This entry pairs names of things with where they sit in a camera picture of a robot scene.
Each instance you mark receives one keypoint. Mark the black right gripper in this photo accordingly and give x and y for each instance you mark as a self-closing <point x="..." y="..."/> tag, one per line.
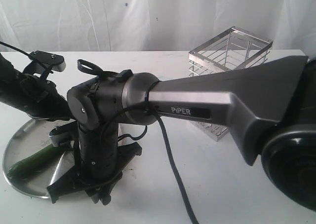
<point x="102" y="163"/>

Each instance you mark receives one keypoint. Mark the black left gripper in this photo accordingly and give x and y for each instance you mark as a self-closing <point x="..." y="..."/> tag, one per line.
<point x="40" y="100"/>

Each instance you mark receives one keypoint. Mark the green cucumber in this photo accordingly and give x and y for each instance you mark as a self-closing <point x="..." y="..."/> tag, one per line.
<point x="24" y="167"/>

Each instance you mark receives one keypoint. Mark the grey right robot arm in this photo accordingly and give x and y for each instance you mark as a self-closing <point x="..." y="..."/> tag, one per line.
<point x="270" y="111"/>

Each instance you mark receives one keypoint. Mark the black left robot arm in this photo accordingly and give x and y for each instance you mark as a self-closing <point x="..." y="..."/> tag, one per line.
<point x="9" y="82"/>

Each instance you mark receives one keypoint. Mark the round steel plate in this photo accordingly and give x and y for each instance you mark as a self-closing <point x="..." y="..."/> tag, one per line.
<point x="29" y="139"/>

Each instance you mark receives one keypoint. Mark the white backdrop curtain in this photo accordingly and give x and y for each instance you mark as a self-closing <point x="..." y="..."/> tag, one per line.
<point x="152" y="25"/>

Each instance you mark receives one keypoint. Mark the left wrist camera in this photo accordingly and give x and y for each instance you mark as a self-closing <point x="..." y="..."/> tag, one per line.
<point x="44" y="61"/>

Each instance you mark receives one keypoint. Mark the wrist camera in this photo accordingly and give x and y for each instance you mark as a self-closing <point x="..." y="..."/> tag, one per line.
<point x="44" y="61"/>
<point x="61" y="136"/>

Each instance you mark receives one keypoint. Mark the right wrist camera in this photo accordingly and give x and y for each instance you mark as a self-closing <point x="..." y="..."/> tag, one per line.
<point x="61" y="136"/>

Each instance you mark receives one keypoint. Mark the wire metal basket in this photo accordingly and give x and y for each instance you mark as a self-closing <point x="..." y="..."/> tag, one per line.
<point x="232" y="49"/>

